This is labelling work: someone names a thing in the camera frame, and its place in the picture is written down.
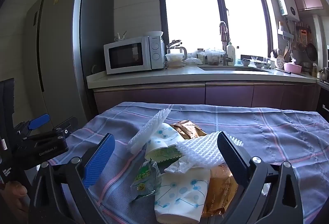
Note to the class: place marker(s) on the golden snack wrapper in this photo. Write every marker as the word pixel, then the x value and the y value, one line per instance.
pixel 189 129
pixel 218 188

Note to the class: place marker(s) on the white kitchen counter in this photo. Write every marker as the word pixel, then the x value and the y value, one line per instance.
pixel 180 76

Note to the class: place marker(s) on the glass jar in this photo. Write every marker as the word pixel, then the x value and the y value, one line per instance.
pixel 200 55

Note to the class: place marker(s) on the grey refrigerator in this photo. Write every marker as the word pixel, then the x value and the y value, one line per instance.
pixel 59 46

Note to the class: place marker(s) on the white foam fruit net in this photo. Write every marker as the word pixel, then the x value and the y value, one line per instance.
pixel 203 149
pixel 147 129

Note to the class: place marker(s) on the pink bowl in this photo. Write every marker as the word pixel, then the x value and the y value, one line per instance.
pixel 293 67

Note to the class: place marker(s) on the white pump bottle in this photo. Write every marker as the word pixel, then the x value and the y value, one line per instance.
pixel 231 53

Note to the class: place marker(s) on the white bowl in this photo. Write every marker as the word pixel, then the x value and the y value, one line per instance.
pixel 155 34

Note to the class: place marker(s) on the person's left hand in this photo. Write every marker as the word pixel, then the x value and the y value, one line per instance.
pixel 15 189

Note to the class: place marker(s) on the checkered grey tablecloth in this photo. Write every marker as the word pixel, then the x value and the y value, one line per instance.
pixel 257 136

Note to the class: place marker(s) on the clear plastic bag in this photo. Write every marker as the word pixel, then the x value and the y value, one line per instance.
pixel 214 55

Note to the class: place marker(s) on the purple base cabinets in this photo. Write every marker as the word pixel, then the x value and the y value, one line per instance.
pixel 226 93

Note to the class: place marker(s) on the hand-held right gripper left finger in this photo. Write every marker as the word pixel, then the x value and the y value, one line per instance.
pixel 99 159

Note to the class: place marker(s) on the white microwave oven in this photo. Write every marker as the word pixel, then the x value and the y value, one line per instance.
pixel 123 55

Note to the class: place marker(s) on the clear plastic food container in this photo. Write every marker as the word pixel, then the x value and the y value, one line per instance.
pixel 174 62

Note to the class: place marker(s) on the small dark bowl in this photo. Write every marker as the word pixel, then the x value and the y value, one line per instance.
pixel 246 62

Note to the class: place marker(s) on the white perforated utensil holder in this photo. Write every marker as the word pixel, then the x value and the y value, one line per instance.
pixel 280 62

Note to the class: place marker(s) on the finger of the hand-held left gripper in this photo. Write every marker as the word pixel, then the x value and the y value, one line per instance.
pixel 38 121
pixel 67 125

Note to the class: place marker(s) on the hanging frying pan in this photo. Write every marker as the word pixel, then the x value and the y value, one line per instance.
pixel 311 52

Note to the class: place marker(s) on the blue patterned bowl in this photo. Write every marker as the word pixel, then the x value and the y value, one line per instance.
pixel 258 64

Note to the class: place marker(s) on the blue dotted paper cup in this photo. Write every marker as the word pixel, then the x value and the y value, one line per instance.
pixel 180 193
pixel 162 139

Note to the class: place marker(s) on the white water heater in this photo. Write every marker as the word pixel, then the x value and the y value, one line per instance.
pixel 286 3

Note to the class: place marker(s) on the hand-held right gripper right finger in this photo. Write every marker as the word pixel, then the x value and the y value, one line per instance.
pixel 232 156

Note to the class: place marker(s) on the green plastic wrapper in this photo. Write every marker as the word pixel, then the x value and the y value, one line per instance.
pixel 144 175

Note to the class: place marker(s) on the glass kettle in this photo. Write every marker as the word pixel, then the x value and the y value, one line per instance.
pixel 177 50

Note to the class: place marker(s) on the metal kitchen faucet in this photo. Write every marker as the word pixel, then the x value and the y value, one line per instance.
pixel 224 41

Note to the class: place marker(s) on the kitchen window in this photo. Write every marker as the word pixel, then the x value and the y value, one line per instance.
pixel 192 8

